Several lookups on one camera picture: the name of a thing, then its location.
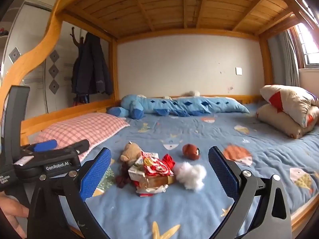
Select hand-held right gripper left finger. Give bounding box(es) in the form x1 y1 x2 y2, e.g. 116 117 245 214
27 147 112 239

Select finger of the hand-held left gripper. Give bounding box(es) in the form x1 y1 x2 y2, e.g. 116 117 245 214
24 139 90 161
33 139 58 153

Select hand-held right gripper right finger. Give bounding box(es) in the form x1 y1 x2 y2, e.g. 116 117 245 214
208 146 292 239

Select white wrapper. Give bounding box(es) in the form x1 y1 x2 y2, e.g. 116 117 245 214
136 184 170 197

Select red snack wrapper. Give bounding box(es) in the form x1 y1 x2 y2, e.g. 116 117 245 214
142 152 175 177

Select person's left hand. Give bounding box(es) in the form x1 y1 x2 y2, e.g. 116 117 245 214
0 195 29 238

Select pink plaid pillow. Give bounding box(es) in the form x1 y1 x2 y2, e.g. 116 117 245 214
33 113 130 155

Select dark satin hair scrunchie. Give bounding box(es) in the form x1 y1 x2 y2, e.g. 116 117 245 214
116 164 131 188

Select white fluffy hair scrunchie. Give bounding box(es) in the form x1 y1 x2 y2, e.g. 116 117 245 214
173 162 207 192

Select brown cap toy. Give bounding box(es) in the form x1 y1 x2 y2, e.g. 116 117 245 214
182 144 201 160

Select beige teddy bear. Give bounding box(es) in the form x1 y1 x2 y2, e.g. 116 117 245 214
120 142 142 166

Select blue fish print bedsheet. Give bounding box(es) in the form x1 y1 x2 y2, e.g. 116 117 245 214
32 102 319 239

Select red hair scrunchie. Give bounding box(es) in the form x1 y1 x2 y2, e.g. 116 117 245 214
162 154 176 171

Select blue plush crocodile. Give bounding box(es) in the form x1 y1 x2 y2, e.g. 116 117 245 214
107 95 250 119

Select dark hanging jacket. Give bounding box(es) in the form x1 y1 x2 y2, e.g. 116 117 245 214
72 32 113 96

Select stacked cream pillows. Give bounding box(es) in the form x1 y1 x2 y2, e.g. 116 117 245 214
257 85 319 139

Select wooden coat rack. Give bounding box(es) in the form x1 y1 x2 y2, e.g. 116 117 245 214
70 26 86 48

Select white wardrobe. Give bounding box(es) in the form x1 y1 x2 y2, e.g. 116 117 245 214
0 0 110 112

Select grey curtain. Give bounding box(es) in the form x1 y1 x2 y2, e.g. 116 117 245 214
268 28 299 86

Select window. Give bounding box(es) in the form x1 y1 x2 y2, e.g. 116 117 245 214
295 22 319 68

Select wooden bunk bed frame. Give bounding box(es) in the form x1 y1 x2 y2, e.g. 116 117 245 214
0 0 319 239

